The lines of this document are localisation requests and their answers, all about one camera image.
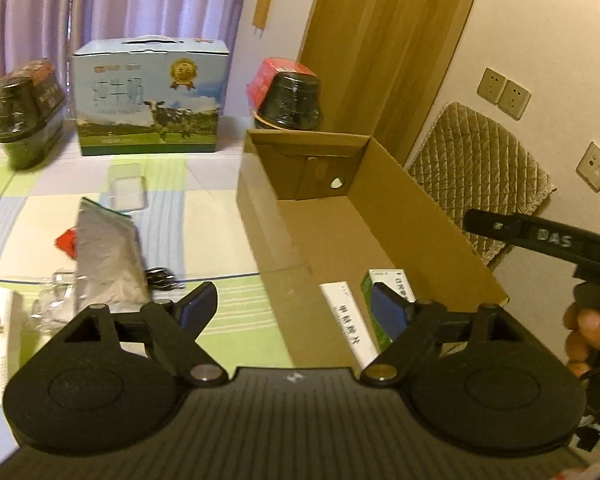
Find clear plastic lid box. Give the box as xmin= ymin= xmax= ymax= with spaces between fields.
xmin=102 ymin=162 xmax=147 ymax=214

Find red candy packet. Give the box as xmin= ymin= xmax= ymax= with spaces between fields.
xmin=55 ymin=228 xmax=76 ymax=260

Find black usb cable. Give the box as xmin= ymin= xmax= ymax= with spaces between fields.
xmin=142 ymin=266 xmax=186 ymax=292

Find person's right hand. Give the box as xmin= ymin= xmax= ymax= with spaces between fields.
xmin=564 ymin=304 xmax=600 ymax=377

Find quilted brown chair cushion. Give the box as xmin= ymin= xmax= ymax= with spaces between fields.
xmin=403 ymin=101 xmax=558 ymax=267

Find black red wrapped container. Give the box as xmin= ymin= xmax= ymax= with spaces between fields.
xmin=247 ymin=58 xmax=322 ymax=131

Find brown cardboard box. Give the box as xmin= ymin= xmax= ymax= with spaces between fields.
xmin=237 ymin=129 xmax=508 ymax=368

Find silver foil pouch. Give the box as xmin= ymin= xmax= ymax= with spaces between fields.
xmin=76 ymin=197 xmax=151 ymax=312

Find blue milk carton box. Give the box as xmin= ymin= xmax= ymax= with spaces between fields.
xmin=71 ymin=36 xmax=230 ymax=156

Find single wall socket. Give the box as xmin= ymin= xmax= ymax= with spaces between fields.
xmin=576 ymin=141 xmax=600 ymax=193

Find clear plastic bag with hook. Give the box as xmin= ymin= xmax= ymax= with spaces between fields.
xmin=30 ymin=270 xmax=85 ymax=334

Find double wall socket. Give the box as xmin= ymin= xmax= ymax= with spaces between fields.
xmin=477 ymin=67 xmax=532 ymax=120

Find black wrapped bowl container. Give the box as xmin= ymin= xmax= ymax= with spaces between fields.
xmin=0 ymin=58 xmax=67 ymax=170

